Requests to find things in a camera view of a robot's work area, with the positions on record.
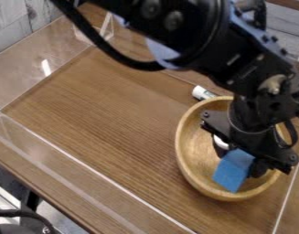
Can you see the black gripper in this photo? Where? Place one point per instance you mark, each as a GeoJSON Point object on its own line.
{"type": "Point", "coordinates": [257, 125]}

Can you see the blue foam block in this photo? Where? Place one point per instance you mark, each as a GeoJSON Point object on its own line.
{"type": "Point", "coordinates": [233, 169]}

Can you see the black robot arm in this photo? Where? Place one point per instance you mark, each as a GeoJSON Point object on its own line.
{"type": "Point", "coordinates": [217, 37]}

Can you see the brown wooden bowl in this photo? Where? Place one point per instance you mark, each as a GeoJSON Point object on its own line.
{"type": "Point", "coordinates": [198, 159]}

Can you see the white green glue stick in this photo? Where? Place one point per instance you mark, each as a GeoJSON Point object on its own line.
{"type": "Point", "coordinates": [202, 94]}

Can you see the clear acrylic tray wall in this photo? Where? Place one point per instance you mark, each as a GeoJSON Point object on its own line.
{"type": "Point", "coordinates": [87, 130]}

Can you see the black metal bracket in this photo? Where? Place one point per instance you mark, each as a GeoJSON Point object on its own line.
{"type": "Point", "coordinates": [30, 203]}

